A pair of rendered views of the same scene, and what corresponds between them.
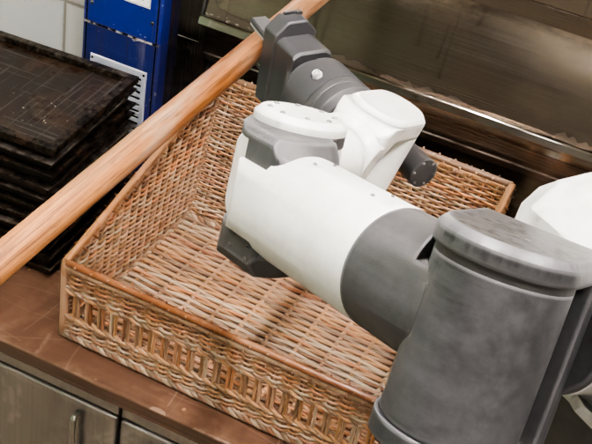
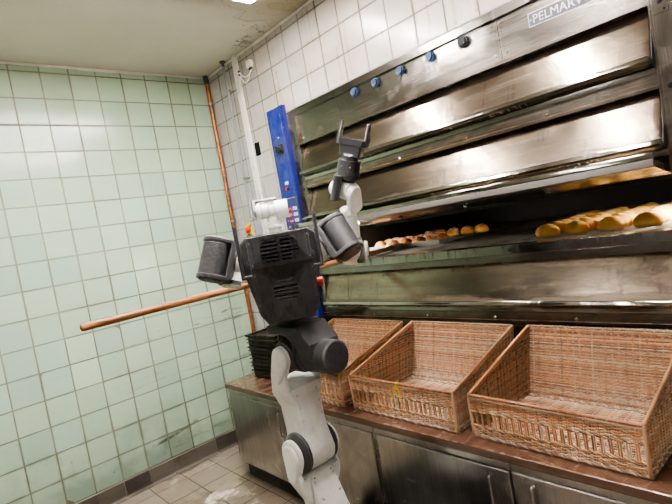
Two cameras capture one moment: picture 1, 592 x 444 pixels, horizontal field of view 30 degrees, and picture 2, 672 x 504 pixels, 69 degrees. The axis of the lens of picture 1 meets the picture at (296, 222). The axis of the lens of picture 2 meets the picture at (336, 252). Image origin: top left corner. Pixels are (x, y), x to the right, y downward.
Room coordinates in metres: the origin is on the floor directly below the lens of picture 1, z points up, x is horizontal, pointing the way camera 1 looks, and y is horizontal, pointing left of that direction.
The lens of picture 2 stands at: (-0.70, -1.32, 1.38)
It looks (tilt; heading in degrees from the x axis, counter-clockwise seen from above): 3 degrees down; 30
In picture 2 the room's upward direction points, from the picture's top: 10 degrees counter-clockwise
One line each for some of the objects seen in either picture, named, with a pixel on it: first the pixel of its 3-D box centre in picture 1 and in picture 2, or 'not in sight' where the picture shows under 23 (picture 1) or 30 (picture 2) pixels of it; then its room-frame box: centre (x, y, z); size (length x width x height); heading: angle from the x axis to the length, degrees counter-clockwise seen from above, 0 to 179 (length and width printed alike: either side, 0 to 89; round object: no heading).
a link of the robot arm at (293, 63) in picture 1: (304, 84); not in sight; (1.10, 0.02, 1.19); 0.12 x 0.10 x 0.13; 37
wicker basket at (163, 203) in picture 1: (291, 256); (338, 356); (1.40, 0.00, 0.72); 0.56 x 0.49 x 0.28; 71
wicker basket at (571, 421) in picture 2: not in sight; (576, 385); (1.03, -1.14, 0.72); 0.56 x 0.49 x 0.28; 71
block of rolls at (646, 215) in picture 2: not in sight; (616, 217); (1.71, -1.33, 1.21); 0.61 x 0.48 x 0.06; 162
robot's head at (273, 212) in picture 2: not in sight; (274, 213); (0.69, -0.29, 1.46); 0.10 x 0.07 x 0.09; 127
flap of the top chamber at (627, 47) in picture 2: not in sight; (424, 116); (1.48, -0.64, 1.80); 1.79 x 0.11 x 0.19; 72
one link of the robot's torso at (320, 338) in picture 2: not in sight; (308, 345); (0.65, -0.37, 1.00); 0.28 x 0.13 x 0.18; 72
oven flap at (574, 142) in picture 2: not in sight; (433, 173); (1.48, -0.64, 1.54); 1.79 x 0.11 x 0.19; 72
